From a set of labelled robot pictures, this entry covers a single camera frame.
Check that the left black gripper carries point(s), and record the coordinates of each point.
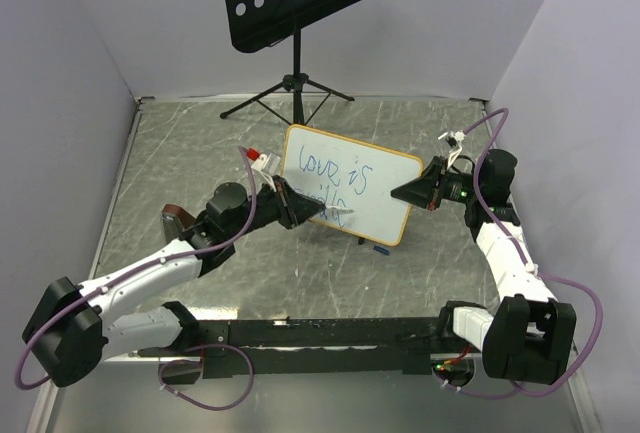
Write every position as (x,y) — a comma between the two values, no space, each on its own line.
(294,208)

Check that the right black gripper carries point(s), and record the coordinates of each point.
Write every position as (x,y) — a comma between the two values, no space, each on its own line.
(424,191)

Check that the white marker pen body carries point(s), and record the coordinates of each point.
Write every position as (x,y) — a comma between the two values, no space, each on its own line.
(339,209)

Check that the orange framed whiteboard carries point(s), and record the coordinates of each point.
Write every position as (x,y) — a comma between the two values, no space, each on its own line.
(342,171)

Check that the blue marker cap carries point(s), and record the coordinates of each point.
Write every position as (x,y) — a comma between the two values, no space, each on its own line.
(381,250)

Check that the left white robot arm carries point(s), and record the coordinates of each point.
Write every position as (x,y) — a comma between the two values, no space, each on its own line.
(75,327)

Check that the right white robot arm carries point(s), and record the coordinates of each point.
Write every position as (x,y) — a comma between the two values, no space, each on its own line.
(528,339)

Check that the brown eraser holder block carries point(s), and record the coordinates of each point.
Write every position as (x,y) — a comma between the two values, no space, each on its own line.
(174,221)

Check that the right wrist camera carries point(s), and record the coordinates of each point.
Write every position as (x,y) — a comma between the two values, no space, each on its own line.
(454,139)

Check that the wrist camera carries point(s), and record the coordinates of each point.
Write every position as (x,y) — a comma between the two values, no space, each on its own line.
(454,139)
(267,165)

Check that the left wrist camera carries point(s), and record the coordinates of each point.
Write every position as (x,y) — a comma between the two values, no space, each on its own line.
(267,165)

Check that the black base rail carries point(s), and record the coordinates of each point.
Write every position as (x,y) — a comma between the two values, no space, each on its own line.
(408,345)

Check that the right aluminium frame rail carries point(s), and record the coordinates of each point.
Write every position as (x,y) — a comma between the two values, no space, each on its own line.
(572,378)

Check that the aluminium frame rail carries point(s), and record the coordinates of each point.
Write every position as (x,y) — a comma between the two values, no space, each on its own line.
(572,378)
(48,392)

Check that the left aluminium frame rail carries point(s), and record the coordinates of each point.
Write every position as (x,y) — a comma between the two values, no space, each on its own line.
(48,392)

